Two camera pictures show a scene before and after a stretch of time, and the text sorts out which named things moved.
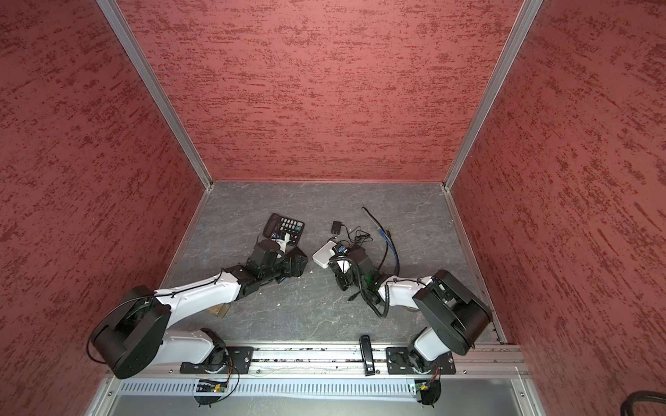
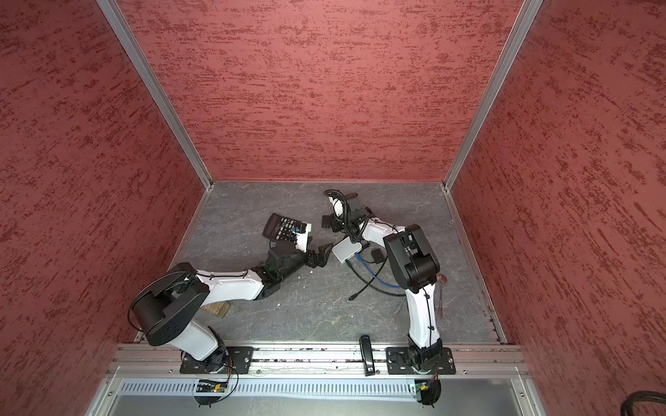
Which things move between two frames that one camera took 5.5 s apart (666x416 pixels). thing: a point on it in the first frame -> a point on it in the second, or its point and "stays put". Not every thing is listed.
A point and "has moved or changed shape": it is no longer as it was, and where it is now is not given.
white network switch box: (323, 256) has moved or changed shape
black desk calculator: (277, 227) stays put
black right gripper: (340, 277) -> (334, 220)
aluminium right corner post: (500, 74) stays put
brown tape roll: (220, 309) stays put
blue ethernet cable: (395, 256) has moved or changed shape
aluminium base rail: (345, 360) stays put
